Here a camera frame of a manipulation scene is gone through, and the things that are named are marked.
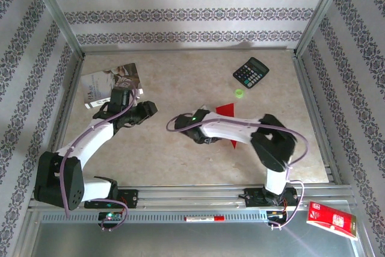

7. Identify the black calculator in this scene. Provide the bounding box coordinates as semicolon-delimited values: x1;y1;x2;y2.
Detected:
232;57;270;90

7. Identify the grey metal sheet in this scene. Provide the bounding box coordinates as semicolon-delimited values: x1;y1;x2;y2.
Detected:
28;220;365;257

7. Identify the book with photo cover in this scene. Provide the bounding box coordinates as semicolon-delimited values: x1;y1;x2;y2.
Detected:
80;63;145;110

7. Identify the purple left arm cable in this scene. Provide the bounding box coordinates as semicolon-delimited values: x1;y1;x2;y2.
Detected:
60;87;140;232

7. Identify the aluminium side rail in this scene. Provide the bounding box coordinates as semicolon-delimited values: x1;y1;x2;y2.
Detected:
41;54;86;188
292;52;343;185

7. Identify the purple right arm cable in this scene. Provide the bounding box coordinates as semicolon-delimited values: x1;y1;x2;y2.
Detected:
165;113;309;230

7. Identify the aluminium back rail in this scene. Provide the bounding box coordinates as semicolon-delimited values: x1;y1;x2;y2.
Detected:
81;46;298;55

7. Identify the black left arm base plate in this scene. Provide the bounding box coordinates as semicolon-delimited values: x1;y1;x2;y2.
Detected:
84;189;139;209

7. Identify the slotted grey cable duct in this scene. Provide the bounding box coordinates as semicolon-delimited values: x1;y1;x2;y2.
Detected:
40;211;270;224

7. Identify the red paper carton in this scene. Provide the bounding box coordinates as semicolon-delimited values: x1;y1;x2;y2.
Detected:
306;201;359;241

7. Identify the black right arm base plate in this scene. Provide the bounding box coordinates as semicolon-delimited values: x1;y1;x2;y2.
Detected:
244;187;300;208

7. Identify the red square paper sheet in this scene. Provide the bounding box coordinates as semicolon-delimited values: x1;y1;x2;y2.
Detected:
215;103;241;149

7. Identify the red marker pen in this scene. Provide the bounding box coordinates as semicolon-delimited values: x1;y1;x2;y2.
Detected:
183;215;226;222

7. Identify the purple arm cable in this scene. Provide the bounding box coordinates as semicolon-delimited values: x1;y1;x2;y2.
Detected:
60;87;140;232
165;113;309;230

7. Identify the control board with wires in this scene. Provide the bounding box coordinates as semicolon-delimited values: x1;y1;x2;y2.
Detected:
266;209;288;221

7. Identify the aluminium frame post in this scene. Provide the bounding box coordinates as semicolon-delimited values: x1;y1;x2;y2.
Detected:
295;0;354;57
26;0;85;59

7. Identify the control board with green light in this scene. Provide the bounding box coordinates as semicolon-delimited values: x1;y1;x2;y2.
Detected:
98;211;123;222

